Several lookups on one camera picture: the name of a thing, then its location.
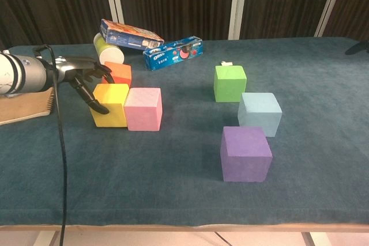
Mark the orange blue cracker box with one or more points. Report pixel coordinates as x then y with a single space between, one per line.
127 37

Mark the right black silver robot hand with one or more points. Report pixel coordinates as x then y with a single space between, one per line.
360 47

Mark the yellow-green canister white lid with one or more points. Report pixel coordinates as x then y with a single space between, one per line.
111 54

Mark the yellow foam cube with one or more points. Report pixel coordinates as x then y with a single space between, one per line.
113 107

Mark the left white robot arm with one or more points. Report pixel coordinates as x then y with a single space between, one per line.
26 74

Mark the green foam cube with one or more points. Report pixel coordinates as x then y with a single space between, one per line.
229 84

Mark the dark teal table cloth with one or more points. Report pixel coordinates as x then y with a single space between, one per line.
173 185

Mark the light blue foam cube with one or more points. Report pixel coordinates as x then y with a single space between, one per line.
259 110

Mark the pink foam cube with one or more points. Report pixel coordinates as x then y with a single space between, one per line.
142 110

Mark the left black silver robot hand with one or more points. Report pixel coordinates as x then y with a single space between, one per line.
75 66

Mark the blue Oreo cookie box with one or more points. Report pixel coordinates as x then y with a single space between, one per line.
170 56

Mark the orange foam cube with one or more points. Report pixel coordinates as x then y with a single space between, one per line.
121 73

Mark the small white paper scrap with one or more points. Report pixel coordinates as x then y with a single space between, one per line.
226 63

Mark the brown spiral notebook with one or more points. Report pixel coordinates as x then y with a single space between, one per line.
23 106

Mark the purple foam cube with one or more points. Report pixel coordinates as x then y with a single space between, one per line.
245 156

